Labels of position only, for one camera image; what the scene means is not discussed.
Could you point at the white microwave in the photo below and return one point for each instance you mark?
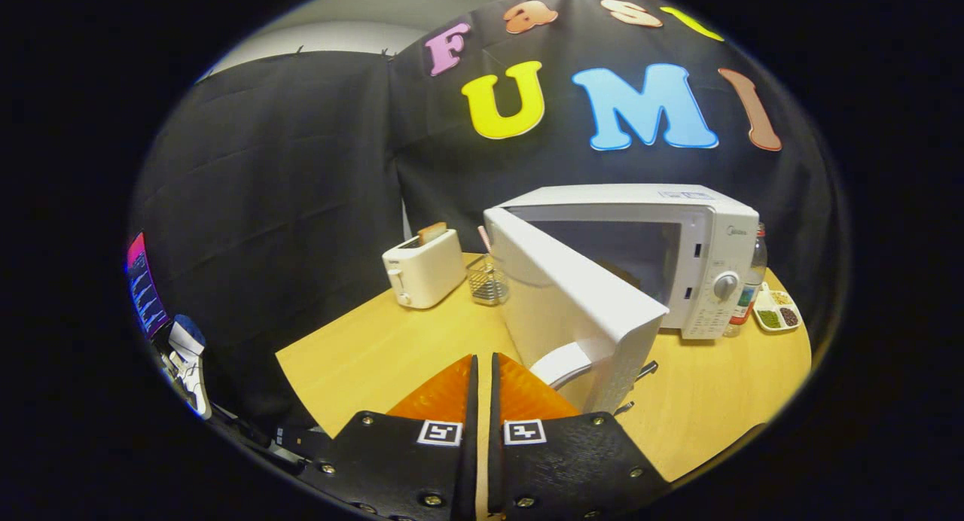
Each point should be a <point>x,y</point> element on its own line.
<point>572,310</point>

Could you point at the white and blue device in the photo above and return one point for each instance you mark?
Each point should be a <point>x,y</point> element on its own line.
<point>188,355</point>

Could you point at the white toaster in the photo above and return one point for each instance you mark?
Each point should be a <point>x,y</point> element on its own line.
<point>425,272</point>

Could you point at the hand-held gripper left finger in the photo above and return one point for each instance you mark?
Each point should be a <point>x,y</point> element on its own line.
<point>392,468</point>

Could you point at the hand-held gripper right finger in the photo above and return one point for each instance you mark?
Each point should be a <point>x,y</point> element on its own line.
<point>572,468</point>

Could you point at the toasted bread slice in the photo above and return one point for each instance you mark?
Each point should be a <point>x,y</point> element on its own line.
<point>431,233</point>

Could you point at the pink and blue screen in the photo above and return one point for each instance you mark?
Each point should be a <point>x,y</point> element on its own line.
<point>145,287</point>

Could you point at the white divided dish of beans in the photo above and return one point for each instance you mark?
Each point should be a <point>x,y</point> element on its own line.
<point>777,314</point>

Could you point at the clear plastic bottle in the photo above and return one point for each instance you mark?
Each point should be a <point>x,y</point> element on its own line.
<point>749,295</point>

